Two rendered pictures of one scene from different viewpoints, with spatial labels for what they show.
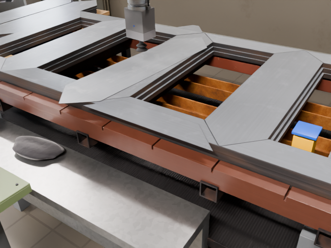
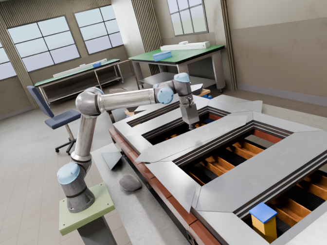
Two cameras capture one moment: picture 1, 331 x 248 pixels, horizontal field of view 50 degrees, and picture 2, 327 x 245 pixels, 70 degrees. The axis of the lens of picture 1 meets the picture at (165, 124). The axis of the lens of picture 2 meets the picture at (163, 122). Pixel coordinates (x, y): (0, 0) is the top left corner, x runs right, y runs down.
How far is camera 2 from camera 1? 0.51 m
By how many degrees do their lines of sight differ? 32
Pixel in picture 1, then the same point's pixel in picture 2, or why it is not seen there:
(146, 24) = (190, 114)
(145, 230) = not seen: outside the picture
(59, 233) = not seen: hidden behind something
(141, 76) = (187, 146)
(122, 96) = (167, 160)
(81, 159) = (147, 194)
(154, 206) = (166, 237)
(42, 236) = not seen: hidden behind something
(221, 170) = (193, 228)
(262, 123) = (237, 197)
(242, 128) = (220, 199)
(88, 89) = (154, 153)
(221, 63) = (260, 134)
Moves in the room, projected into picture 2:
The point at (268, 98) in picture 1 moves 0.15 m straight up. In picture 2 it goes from (259, 175) to (255, 143)
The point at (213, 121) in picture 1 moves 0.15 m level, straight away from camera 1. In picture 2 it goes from (206, 188) to (221, 167)
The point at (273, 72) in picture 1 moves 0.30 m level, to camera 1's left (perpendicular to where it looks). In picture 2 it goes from (280, 151) to (215, 148)
